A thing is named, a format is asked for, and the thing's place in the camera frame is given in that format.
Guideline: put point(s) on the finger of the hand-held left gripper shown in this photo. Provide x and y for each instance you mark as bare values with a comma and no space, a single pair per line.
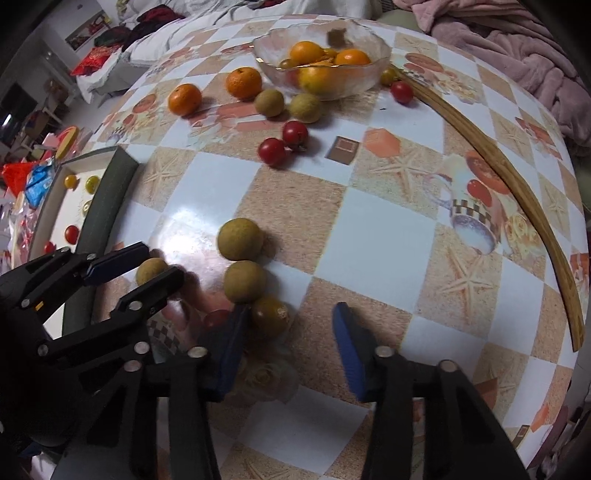
154,286
115,265

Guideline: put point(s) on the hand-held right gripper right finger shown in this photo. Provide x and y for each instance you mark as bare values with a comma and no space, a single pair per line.
348,350

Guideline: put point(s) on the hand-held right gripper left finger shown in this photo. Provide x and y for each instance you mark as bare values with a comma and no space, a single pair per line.
231,350

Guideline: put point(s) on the longan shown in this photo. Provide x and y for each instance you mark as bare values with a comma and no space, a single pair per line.
244,281
269,102
305,107
240,238
150,270

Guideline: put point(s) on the red cherry tomato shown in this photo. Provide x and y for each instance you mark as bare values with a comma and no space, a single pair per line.
217,318
272,152
71,233
402,91
295,134
49,247

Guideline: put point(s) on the brown-green cherry tomato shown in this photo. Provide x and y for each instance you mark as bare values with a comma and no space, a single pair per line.
288,63
387,76
272,316

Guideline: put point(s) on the green-rimmed white box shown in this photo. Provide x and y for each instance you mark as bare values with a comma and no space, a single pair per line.
108,198

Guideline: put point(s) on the yellow cherry tomato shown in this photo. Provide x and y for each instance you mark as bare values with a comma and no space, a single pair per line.
70,181
92,183

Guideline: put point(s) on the blue plastic bag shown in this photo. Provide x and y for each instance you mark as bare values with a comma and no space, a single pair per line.
39,182

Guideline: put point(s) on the red plastic bag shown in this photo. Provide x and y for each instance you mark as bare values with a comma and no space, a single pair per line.
16,177

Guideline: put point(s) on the orange round item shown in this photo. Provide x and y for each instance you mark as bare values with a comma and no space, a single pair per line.
67,138

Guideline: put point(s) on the mandarin orange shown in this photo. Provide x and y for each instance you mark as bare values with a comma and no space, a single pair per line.
184,99
353,57
307,52
244,83
318,79

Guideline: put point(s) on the red cloth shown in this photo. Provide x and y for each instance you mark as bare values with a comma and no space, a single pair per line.
92,61

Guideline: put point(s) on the long curved wooden strip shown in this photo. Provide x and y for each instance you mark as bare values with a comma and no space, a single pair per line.
508,170

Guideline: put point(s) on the clear glass bowl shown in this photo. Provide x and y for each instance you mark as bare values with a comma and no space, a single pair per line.
272,69

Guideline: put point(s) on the white pillow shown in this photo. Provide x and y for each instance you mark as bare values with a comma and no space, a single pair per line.
194,27

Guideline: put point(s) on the black and red garment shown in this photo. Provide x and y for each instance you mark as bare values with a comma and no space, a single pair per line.
154,16

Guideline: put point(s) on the green sofa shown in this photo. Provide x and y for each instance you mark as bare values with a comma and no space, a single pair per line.
401,18

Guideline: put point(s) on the pink fleece blanket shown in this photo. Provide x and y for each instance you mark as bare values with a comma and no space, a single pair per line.
508,50

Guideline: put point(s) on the wall picture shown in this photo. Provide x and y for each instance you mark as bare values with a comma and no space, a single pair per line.
85,30

